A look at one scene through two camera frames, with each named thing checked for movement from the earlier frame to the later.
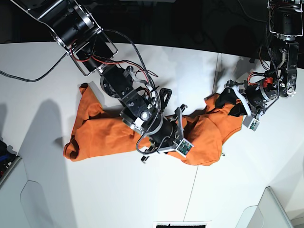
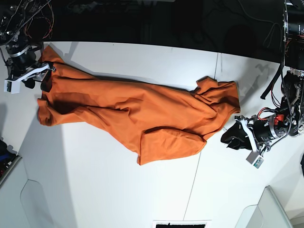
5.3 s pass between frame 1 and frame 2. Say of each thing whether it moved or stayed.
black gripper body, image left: moved
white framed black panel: stayed
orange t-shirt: moved
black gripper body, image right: moved
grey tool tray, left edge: stayed
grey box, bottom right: stayed
